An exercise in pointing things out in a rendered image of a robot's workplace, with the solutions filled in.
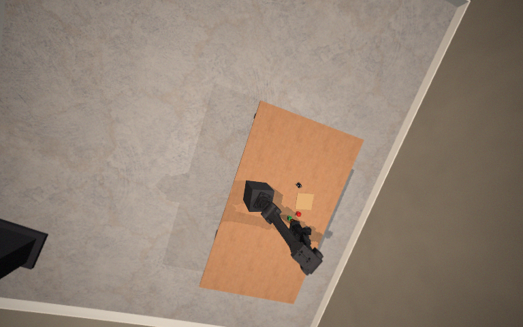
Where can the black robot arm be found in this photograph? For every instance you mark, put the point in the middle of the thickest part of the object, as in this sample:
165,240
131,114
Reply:
307,258

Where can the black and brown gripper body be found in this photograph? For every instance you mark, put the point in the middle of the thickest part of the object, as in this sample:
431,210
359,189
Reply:
293,225

